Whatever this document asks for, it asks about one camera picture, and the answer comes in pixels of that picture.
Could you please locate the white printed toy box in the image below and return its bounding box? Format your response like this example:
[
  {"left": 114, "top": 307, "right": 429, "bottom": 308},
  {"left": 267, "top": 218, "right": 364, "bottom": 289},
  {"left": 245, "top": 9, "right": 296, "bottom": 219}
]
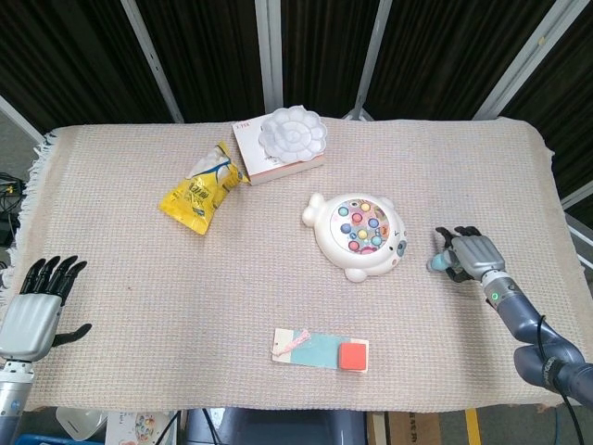
[{"left": 105, "top": 411, "right": 180, "bottom": 445}]

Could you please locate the blue card with red eraser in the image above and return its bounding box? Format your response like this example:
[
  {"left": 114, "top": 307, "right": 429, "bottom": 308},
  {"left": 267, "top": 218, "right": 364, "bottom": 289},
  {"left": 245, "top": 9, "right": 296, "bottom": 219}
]
[{"left": 270, "top": 327, "right": 371, "bottom": 375}]

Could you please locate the white box with pink edge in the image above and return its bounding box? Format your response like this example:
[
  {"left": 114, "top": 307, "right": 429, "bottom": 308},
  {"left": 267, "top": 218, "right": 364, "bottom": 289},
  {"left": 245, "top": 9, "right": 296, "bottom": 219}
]
[{"left": 231, "top": 118, "right": 325, "bottom": 187}]

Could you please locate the orange-red cube block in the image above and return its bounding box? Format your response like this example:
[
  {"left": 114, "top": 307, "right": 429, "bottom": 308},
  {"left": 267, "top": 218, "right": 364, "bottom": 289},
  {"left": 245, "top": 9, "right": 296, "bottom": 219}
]
[{"left": 336, "top": 341, "right": 368, "bottom": 373}]

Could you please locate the pink string tassel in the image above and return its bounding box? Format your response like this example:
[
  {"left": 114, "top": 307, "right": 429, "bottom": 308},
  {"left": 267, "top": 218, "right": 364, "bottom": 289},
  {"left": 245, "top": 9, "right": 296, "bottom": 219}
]
[{"left": 272, "top": 328, "right": 312, "bottom": 358}]

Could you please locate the beige woven tablecloth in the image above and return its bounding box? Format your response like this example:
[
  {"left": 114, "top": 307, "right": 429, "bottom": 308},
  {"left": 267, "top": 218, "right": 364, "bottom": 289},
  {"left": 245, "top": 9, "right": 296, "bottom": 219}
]
[{"left": 2, "top": 115, "right": 587, "bottom": 413}]

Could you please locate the black pleated curtain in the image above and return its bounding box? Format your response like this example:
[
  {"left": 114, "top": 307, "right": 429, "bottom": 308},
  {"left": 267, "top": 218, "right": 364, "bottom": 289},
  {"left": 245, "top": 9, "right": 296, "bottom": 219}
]
[{"left": 0, "top": 0, "right": 593, "bottom": 219}]

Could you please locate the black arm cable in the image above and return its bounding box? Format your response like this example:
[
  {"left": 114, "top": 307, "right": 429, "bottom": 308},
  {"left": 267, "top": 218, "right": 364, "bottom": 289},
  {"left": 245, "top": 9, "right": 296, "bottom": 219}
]
[{"left": 535, "top": 314, "right": 587, "bottom": 445}]

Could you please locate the brown cardboard box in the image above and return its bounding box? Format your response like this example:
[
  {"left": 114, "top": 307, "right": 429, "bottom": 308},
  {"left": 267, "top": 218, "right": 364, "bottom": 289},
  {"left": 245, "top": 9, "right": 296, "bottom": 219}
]
[{"left": 368, "top": 411, "right": 441, "bottom": 445}]

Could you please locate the yellow snack bag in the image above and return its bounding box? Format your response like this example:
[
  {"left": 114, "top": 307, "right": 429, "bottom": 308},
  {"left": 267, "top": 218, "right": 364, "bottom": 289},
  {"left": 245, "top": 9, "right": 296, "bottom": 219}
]
[{"left": 158, "top": 141, "right": 249, "bottom": 237}]

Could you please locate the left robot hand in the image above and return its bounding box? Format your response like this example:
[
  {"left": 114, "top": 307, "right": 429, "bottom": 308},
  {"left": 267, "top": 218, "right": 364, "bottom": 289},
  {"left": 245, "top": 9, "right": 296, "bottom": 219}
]
[{"left": 0, "top": 254, "right": 93, "bottom": 362}]

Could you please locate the blue plastic bin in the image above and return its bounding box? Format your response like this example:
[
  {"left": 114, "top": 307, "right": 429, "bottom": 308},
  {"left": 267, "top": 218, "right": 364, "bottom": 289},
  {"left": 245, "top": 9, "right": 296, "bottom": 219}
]
[{"left": 13, "top": 433, "right": 61, "bottom": 445}]

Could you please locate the white frame post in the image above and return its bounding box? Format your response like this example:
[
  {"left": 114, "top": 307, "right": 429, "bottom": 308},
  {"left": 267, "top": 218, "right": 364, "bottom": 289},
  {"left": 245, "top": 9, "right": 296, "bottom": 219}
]
[
  {"left": 255, "top": 0, "right": 284, "bottom": 112},
  {"left": 120, "top": 0, "right": 184, "bottom": 124},
  {"left": 0, "top": 95, "right": 45, "bottom": 145},
  {"left": 560, "top": 183, "right": 593, "bottom": 214},
  {"left": 345, "top": 0, "right": 395, "bottom": 121},
  {"left": 474, "top": 0, "right": 585, "bottom": 120}
]

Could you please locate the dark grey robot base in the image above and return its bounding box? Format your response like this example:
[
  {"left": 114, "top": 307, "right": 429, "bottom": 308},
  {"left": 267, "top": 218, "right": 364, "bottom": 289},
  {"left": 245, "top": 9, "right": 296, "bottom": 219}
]
[{"left": 184, "top": 407, "right": 367, "bottom": 445}]

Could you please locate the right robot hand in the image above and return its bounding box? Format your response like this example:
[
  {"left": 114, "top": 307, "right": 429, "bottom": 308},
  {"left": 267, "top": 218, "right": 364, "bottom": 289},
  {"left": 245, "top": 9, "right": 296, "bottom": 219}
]
[{"left": 434, "top": 225, "right": 506, "bottom": 284}]

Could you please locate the white flower-shaped paint palette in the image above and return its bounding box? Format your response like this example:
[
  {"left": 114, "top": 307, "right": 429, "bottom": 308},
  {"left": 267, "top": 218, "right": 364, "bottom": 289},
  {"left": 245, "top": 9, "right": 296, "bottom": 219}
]
[{"left": 257, "top": 106, "right": 329, "bottom": 164}]

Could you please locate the white plastic appliance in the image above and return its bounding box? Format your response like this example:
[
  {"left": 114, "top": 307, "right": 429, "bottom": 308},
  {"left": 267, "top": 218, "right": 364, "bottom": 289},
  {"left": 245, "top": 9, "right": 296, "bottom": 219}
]
[{"left": 55, "top": 407, "right": 108, "bottom": 441}]

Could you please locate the teal object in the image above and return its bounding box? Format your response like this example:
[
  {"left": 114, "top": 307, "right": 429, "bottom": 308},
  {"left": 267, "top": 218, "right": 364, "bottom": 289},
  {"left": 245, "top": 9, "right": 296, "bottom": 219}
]
[{"left": 425, "top": 249, "right": 453, "bottom": 273}]

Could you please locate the black cable bundle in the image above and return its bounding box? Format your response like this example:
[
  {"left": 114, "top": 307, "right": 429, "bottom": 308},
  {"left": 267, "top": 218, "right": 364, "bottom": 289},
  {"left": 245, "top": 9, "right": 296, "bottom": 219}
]
[{"left": 0, "top": 171, "right": 24, "bottom": 247}]

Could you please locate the white animal-shaped pop-button toy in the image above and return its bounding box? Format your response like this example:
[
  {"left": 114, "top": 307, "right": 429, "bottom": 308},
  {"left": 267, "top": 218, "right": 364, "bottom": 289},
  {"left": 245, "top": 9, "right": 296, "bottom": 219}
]
[{"left": 301, "top": 192, "right": 410, "bottom": 284}]

